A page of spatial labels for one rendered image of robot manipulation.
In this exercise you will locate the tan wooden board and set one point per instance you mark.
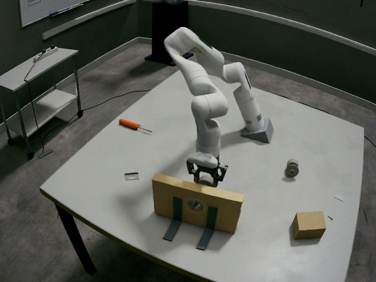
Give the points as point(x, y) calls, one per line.
point(228, 203)

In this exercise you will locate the orange-handled screwdriver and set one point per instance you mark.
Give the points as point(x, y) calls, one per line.
point(131, 124)

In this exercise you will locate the brown cardboard box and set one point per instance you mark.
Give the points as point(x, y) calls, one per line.
point(309, 225)

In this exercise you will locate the beige door knob with square spindle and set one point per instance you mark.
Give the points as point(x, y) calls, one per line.
point(204, 180)

